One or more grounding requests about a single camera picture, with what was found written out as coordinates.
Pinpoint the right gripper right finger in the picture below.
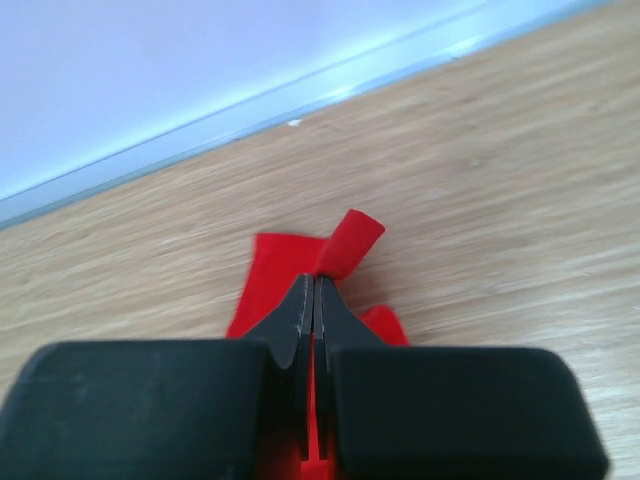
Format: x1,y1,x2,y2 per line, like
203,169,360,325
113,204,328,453
316,278,609,479

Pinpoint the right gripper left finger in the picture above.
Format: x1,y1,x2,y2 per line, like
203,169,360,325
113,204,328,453
1,275,313,479

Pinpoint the red t-shirt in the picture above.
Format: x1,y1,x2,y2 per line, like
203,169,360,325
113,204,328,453
226,209,385,479

